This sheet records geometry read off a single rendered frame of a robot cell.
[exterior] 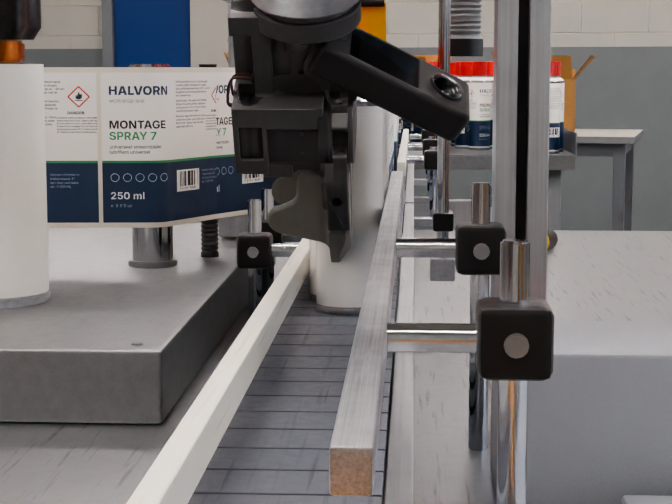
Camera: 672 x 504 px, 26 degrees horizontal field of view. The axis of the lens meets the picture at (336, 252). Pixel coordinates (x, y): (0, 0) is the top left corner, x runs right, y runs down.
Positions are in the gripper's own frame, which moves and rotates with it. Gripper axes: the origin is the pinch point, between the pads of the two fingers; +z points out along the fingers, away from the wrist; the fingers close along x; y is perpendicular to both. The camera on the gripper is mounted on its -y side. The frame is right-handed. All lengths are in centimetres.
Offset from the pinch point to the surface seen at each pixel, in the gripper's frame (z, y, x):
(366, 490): -35, -4, 58
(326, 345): -0.7, 0.8, 12.2
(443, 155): 4.7, -7.5, -19.2
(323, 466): -15.6, -0.9, 38.0
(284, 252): 12.5, 6.3, -15.6
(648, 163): 414, -143, -637
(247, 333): -11.2, 4.3, 23.4
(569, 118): 285, -75, -479
